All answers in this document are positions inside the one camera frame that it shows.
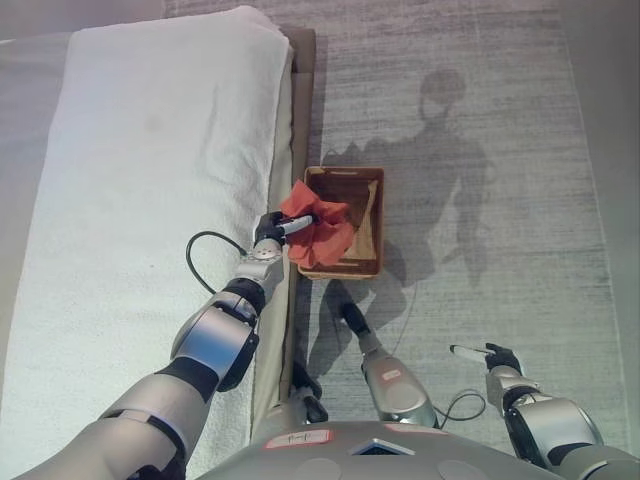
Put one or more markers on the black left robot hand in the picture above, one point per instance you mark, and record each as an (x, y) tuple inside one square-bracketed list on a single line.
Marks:
[(270, 224)]

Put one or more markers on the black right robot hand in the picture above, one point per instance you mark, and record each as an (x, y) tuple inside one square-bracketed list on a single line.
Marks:
[(502, 356)]

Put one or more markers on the red cloth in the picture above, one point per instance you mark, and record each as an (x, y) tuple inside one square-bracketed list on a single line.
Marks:
[(320, 240)]

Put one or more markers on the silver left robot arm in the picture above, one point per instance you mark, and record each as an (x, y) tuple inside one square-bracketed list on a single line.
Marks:
[(210, 345)]

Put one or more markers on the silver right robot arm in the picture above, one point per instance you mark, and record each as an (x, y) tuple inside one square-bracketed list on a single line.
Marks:
[(545, 415)]

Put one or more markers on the brown wicker basket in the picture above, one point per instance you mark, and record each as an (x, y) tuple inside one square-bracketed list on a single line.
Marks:
[(372, 220)]

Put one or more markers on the silver right robot leg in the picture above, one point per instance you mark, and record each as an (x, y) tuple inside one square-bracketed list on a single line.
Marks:
[(395, 385)]

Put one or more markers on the silver robot leg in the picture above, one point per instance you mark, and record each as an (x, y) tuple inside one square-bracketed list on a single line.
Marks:
[(305, 395), (395, 385)]

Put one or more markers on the grey robot torso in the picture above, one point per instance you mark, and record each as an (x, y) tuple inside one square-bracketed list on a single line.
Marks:
[(400, 460)]

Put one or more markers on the silver left robot leg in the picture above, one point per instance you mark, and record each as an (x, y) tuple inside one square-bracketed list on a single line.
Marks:
[(305, 395)]

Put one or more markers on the grey rug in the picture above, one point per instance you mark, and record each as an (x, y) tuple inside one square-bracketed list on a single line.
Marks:
[(525, 100)]

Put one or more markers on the beige bed with brown frame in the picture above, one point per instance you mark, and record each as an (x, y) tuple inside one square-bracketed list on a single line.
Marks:
[(303, 125)]

